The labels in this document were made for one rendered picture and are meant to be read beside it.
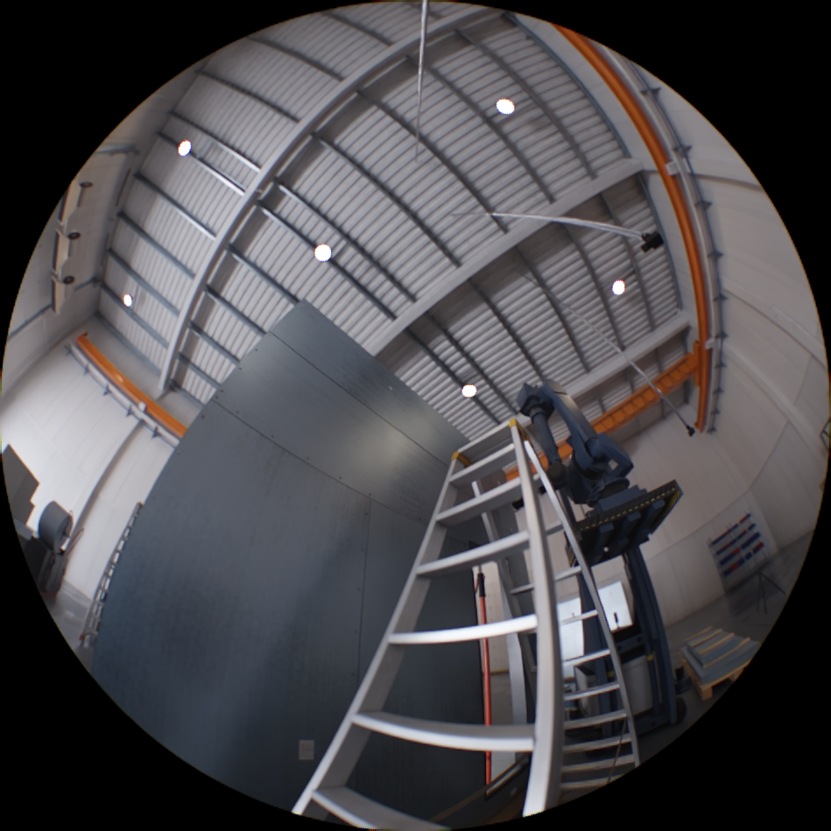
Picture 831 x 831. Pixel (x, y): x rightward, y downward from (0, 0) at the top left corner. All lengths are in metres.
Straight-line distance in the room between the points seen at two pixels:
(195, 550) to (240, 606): 0.20
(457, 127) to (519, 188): 1.97
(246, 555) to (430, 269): 6.66
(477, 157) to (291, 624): 7.24
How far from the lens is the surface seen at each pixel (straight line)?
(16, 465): 4.24
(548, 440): 2.44
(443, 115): 7.14
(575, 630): 7.57
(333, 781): 0.76
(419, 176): 6.74
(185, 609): 0.88
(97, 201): 10.62
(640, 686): 3.29
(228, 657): 0.91
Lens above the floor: 1.43
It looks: 49 degrees up
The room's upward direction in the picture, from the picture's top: 1 degrees counter-clockwise
